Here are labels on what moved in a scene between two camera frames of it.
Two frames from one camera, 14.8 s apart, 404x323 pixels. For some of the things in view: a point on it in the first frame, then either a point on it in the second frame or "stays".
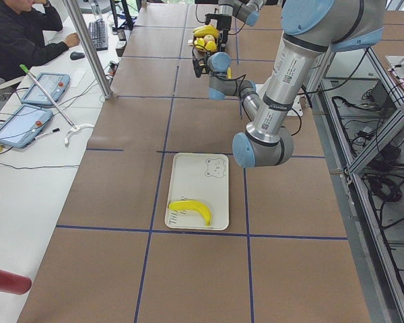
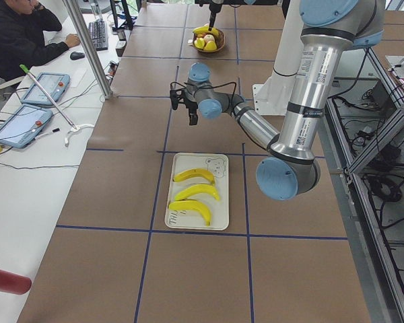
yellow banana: x=192 y=204 stays
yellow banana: x=206 y=29 to x=194 y=172
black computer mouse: x=76 y=55 stays
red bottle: x=1 y=280 stays
